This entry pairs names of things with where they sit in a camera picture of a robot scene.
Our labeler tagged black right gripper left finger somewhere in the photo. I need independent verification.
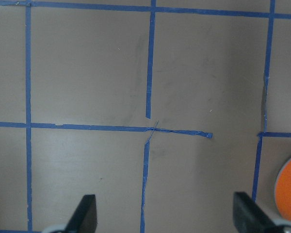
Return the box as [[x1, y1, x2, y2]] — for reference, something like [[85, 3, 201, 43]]
[[42, 194, 98, 233]]

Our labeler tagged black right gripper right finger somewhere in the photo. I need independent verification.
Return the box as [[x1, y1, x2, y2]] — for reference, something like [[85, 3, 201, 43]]
[[233, 192, 291, 233]]

